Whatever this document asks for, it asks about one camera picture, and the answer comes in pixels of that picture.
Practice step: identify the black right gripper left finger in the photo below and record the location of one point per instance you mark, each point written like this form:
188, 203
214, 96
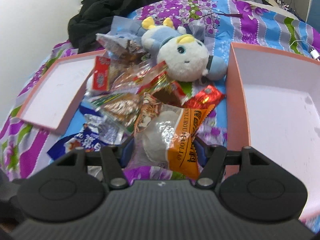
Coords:
114, 159

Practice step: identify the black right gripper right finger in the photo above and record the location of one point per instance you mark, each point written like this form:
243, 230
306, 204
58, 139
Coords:
213, 158

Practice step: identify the blue white snack packet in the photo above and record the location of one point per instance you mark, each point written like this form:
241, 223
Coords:
88, 130

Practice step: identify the orange clear bun snack packet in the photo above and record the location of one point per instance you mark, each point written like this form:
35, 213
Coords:
164, 136

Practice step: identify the clear green-edged snack packet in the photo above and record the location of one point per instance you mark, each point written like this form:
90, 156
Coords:
122, 108

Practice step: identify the shiny red snack packet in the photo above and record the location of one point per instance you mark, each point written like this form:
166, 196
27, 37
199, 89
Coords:
209, 96

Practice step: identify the pink cardboard box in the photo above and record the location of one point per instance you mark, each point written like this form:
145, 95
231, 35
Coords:
272, 99

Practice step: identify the red white snack packet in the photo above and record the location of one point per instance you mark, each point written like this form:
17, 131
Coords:
100, 74

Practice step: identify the pink box lid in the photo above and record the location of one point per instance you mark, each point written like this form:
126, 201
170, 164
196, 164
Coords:
54, 100

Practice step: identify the blue white plush toy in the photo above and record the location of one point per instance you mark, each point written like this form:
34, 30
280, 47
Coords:
187, 58

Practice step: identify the clear brown snack packet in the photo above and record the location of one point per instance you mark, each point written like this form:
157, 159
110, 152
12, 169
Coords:
124, 48

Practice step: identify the black clothing pile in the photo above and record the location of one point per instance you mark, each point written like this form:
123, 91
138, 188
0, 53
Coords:
96, 16

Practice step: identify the purple floral bed quilt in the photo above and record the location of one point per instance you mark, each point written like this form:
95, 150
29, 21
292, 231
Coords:
24, 147

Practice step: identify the white charger with cable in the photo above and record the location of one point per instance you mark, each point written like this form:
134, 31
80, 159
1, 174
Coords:
314, 53

